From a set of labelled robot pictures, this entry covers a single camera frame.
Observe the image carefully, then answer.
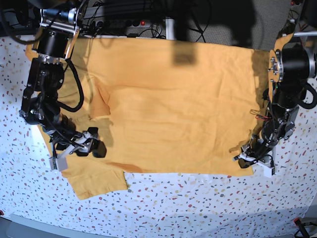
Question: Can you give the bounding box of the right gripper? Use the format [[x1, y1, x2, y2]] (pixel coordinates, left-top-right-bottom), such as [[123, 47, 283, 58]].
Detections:
[[49, 127, 107, 159]]

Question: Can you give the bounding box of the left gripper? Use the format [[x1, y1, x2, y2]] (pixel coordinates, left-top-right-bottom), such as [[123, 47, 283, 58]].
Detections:
[[237, 134, 276, 169]]

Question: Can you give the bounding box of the yellow T-shirt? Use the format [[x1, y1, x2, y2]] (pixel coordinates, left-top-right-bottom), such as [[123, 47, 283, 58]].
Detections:
[[62, 38, 269, 200]]

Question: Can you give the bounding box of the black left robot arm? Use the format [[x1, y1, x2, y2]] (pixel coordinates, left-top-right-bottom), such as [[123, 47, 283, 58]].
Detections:
[[234, 0, 317, 174]]

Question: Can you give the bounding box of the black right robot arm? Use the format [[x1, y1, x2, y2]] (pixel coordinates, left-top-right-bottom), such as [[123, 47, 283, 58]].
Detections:
[[19, 0, 106, 159]]

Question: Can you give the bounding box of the speckled white tablecloth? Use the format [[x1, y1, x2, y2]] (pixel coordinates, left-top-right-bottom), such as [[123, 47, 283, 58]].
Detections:
[[0, 37, 317, 238]]

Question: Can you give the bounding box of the black table clamp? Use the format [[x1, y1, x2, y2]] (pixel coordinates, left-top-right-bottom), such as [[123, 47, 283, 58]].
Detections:
[[127, 33, 139, 38]]

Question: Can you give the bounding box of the white power strip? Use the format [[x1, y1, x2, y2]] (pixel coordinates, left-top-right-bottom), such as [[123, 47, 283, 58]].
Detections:
[[95, 19, 151, 29]]

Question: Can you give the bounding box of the red black clamp handle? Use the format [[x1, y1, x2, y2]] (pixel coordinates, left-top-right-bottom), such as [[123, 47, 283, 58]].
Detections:
[[294, 218, 310, 238]]

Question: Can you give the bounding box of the white table leg post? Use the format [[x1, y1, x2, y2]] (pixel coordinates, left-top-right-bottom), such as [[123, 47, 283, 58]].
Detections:
[[165, 18, 175, 40]]

